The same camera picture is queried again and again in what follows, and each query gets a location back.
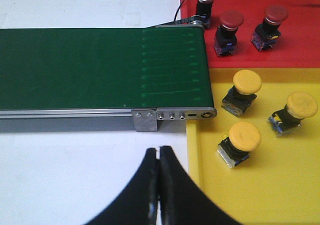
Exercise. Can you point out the red plate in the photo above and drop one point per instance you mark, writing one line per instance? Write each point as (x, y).
(297, 47)

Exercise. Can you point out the yellow mushroom push button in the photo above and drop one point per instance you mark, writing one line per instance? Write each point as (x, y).
(246, 83)

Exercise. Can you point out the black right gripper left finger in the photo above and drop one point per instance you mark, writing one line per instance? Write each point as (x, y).
(137, 203)

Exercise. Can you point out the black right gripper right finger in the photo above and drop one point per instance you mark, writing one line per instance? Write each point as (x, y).
(182, 202)

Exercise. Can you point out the green conveyor belt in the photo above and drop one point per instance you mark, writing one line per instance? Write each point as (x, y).
(75, 70)

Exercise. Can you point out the yellow plate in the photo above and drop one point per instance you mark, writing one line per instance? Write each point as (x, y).
(280, 183)

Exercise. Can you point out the red mushroom push button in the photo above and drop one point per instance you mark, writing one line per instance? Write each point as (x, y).
(204, 10)

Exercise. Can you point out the aluminium conveyor frame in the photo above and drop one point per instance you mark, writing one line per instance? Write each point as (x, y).
(172, 115)

